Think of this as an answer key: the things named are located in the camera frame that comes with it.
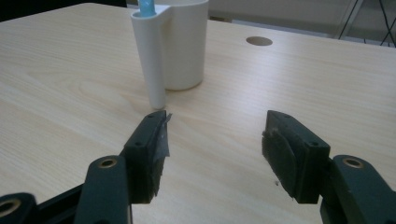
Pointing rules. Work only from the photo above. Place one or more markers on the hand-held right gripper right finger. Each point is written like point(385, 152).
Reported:
point(295, 158)

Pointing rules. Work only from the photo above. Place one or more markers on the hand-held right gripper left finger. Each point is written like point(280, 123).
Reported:
point(146, 155)

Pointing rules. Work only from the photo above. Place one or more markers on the white cup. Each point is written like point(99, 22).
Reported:
point(177, 46)

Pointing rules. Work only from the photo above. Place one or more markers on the light blue toothbrush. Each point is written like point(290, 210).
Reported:
point(146, 7)

